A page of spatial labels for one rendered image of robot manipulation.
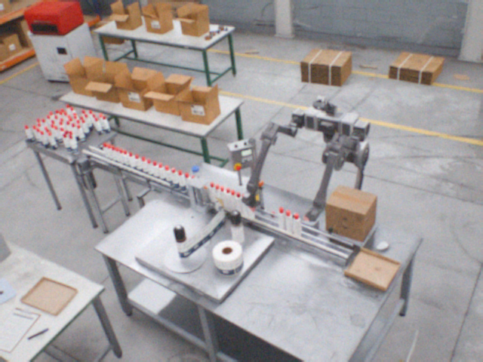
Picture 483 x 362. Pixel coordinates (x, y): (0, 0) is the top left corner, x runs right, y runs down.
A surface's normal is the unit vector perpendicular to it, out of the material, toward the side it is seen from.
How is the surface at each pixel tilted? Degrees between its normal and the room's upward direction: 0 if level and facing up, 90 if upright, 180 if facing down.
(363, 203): 0
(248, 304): 0
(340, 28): 90
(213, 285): 0
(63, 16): 90
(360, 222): 90
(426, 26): 90
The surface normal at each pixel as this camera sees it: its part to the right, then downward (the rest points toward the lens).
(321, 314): -0.10, -0.79
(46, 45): -0.34, 0.59
